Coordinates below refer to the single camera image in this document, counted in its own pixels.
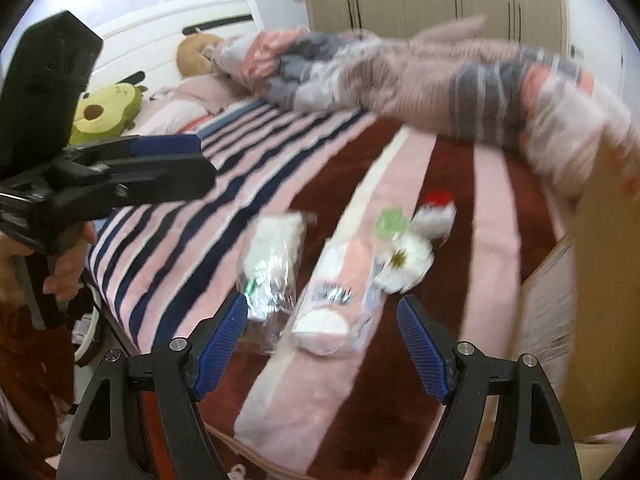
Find packaged pink white socks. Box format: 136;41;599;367
291;237;385;358

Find green avocado plush toy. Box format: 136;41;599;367
68;82;148;145

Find green hair accessory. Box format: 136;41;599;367
375;207;410;240

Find striped plush bed blanket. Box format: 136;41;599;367
88;102;564;479

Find left black tracker box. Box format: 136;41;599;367
0;11;103;180

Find pink pillow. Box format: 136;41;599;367
125;74;250;136

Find white bed headboard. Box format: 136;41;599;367
87;0;264;93

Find brown plush toy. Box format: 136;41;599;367
176;29;224;78

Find pink grey striped duvet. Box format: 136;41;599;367
203;16;639;198

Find plastic bag with green item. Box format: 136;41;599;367
236;210;317;354

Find left red sleeve forearm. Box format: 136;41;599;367
1;304;75;479

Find white flower plush clip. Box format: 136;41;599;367
373;231;434;294

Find person's left hand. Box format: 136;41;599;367
0;221;99;304

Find white plush with red bow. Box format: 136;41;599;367
410;191;457;248

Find brown cardboard box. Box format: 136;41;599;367
515;132;639;440

